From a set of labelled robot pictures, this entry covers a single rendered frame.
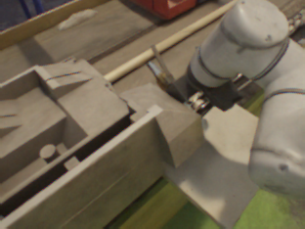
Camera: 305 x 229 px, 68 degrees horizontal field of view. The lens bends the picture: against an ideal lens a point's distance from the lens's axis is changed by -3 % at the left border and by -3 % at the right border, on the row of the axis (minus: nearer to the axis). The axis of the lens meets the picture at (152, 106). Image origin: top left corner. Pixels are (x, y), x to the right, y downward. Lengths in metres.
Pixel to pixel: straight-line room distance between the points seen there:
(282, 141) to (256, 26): 0.15
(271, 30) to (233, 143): 0.35
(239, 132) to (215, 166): 0.12
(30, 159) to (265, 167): 0.45
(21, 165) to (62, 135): 0.10
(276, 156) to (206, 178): 0.31
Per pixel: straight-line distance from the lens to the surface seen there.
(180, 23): 1.08
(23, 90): 0.66
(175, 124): 0.43
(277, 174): 0.30
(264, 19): 0.37
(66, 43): 1.04
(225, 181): 0.59
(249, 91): 0.80
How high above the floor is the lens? 1.33
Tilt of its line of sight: 53 degrees down
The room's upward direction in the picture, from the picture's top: 2 degrees counter-clockwise
